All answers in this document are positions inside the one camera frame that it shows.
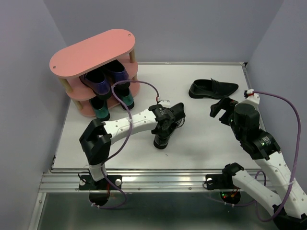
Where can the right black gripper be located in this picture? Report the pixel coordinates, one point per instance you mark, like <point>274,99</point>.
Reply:
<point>216,108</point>

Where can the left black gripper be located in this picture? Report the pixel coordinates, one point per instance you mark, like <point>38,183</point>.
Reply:
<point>158,131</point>

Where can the matte black loafer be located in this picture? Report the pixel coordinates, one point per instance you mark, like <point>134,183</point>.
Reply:
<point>213,89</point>

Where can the glossy black loafer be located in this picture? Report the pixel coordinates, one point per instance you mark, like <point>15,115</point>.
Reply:
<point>161,141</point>

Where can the green loafer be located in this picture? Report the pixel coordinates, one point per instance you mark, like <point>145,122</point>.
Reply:
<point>124,94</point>
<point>100,108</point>

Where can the purple loafer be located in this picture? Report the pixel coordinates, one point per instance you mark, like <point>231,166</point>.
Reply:
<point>97,81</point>
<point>116,71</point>

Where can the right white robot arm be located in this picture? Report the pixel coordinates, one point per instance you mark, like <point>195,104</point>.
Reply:
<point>288,202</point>

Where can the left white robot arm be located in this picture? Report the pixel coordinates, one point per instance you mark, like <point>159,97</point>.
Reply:
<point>99,135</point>

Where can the pink three-tier shoe shelf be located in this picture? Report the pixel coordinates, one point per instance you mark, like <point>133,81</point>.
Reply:
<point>73,61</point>

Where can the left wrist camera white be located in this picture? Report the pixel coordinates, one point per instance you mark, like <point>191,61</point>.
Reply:
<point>164,103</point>

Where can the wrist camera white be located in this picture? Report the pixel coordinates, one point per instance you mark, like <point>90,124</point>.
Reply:
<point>251,98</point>
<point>164,103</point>

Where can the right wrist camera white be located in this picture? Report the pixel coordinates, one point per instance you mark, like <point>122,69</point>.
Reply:
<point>251,98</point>

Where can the aluminium front rail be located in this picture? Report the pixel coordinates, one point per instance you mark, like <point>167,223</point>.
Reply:
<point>133,181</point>

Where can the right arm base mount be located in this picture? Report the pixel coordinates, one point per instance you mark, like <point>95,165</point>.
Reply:
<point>222,180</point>

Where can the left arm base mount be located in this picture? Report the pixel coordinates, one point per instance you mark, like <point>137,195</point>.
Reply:
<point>86,182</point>

